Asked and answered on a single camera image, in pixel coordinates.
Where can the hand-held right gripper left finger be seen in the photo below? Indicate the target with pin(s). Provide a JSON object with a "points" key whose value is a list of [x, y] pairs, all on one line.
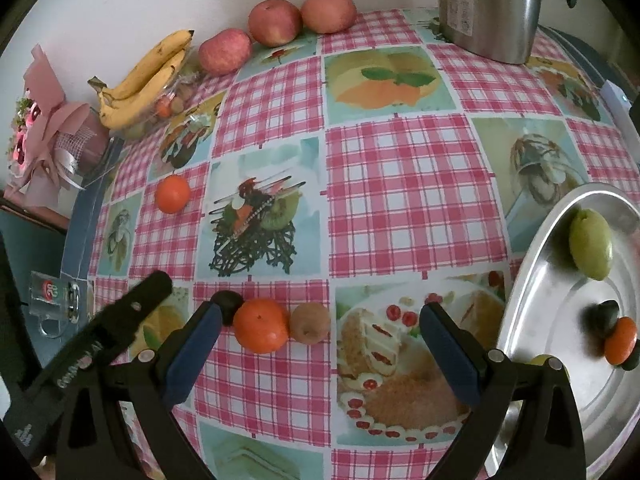
{"points": [[195, 355]]}

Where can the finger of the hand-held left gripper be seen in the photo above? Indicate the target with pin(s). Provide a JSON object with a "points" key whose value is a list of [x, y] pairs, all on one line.
{"points": [[145, 296]]}

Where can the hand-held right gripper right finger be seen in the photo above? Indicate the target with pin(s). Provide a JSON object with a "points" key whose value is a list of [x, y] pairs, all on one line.
{"points": [[450, 355]]}

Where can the orange tangerine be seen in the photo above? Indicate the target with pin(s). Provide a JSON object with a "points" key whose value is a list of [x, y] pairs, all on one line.
{"points": [[260, 327], [172, 194], [621, 342]]}

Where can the dark avocado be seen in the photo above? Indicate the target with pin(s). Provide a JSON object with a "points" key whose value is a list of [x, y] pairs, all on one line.
{"points": [[231, 305], [600, 315]]}

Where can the stainless steel bowl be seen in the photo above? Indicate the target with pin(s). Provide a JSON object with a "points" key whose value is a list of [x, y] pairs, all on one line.
{"points": [[600, 410]]}

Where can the green mango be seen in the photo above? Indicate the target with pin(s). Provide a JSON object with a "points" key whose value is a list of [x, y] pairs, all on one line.
{"points": [[590, 245]]}

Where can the clear glass mug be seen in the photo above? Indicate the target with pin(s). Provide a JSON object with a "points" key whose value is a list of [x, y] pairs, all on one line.
{"points": [[50, 295]]}

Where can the brown kiwi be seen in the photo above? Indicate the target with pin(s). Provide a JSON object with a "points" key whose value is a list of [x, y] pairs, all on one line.
{"points": [[310, 324]]}

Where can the pink checked tablecloth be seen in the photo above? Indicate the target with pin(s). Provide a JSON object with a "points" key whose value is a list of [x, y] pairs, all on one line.
{"points": [[400, 185]]}

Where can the clear plastic fruit container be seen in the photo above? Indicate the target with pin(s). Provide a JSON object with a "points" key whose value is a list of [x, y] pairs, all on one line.
{"points": [[172, 106]]}

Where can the pink flower bouquet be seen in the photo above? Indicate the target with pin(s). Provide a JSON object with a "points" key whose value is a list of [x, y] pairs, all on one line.
{"points": [[55, 125]]}

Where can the yellow banana bunch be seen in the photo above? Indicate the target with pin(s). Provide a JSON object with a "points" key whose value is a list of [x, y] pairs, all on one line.
{"points": [[145, 80]]}

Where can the red apple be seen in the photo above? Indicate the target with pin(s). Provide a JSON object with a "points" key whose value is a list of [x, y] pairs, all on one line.
{"points": [[329, 11], [225, 52], [275, 22]]}

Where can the white power strip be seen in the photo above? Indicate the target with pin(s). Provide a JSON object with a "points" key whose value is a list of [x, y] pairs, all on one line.
{"points": [[617, 96]]}

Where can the stainless steel thermos jug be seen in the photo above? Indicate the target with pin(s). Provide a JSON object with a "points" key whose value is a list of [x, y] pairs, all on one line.
{"points": [[500, 10]]}

